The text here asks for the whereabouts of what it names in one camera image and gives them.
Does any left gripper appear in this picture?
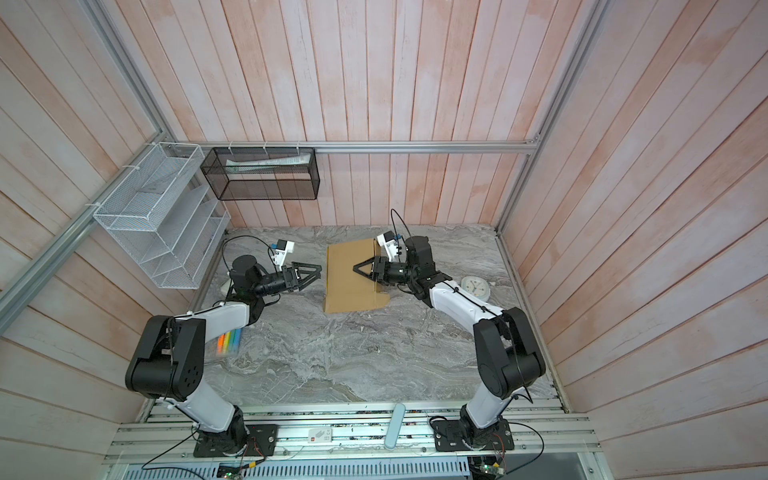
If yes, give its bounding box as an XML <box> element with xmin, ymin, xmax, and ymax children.
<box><xmin>253</xmin><ymin>262</ymin><xmax>322</xmax><ymax>297</ymax></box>

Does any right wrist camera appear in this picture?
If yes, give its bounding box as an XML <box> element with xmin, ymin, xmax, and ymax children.
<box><xmin>376</xmin><ymin>231</ymin><xmax>402</xmax><ymax>262</ymax></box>

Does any aluminium wall frame bar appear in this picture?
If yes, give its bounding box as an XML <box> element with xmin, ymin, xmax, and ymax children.
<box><xmin>194</xmin><ymin>140</ymin><xmax>539</xmax><ymax>154</ymax></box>

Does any brown cardboard box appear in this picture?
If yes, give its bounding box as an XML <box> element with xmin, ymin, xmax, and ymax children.
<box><xmin>323</xmin><ymin>239</ymin><xmax>390</xmax><ymax>314</ymax></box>

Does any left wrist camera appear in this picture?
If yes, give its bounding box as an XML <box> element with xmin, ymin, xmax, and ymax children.
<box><xmin>268</xmin><ymin>239</ymin><xmax>295</xmax><ymax>272</ymax></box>

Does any aluminium front rail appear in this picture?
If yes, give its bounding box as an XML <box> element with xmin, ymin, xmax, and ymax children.
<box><xmin>104</xmin><ymin>398</ymin><xmax>601</xmax><ymax>465</ymax></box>

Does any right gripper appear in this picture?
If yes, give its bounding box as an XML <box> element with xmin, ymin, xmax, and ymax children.
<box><xmin>356</xmin><ymin>257</ymin><xmax>418</xmax><ymax>286</ymax></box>

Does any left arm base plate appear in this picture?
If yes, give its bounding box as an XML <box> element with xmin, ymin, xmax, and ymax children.
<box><xmin>193</xmin><ymin>423</ymin><xmax>279</xmax><ymax>458</ymax></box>

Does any black mesh basket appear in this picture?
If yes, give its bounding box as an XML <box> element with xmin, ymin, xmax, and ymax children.
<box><xmin>201</xmin><ymin>146</ymin><xmax>321</xmax><ymax>201</ymax></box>

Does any coloured marker pack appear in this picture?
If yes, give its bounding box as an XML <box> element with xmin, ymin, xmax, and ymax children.
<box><xmin>215</xmin><ymin>328</ymin><xmax>243</xmax><ymax>358</ymax></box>

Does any white wire mesh shelf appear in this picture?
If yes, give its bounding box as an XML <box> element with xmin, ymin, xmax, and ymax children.
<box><xmin>94</xmin><ymin>142</ymin><xmax>230</xmax><ymax>290</ymax></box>

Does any white round clock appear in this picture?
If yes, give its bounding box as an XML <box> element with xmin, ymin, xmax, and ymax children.
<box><xmin>460</xmin><ymin>275</ymin><xmax>491</xmax><ymax>302</ymax></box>

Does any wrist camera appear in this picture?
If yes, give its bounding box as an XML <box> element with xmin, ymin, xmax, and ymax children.
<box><xmin>268</xmin><ymin>239</ymin><xmax>295</xmax><ymax>272</ymax></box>
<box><xmin>376</xmin><ymin>231</ymin><xmax>402</xmax><ymax>262</ymax></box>

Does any paper sheet in basket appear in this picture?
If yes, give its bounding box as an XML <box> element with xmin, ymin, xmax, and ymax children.
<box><xmin>225</xmin><ymin>154</ymin><xmax>312</xmax><ymax>175</ymax></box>

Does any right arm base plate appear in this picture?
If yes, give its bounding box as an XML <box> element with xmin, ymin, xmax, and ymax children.
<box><xmin>428</xmin><ymin>416</ymin><xmax>515</xmax><ymax>453</ymax></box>

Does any white label tag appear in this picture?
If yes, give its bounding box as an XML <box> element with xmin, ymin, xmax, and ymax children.
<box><xmin>308</xmin><ymin>427</ymin><xmax>333</xmax><ymax>445</ymax></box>

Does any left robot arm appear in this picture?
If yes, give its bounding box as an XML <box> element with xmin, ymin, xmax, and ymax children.
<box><xmin>125</xmin><ymin>255</ymin><xmax>322</xmax><ymax>438</ymax></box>

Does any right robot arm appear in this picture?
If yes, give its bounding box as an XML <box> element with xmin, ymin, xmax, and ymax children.
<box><xmin>353</xmin><ymin>231</ymin><xmax>546</xmax><ymax>436</ymax></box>

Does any white tape roll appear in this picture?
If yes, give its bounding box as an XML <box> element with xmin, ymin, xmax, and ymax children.
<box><xmin>220</xmin><ymin>280</ymin><xmax>233</xmax><ymax>299</ymax></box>

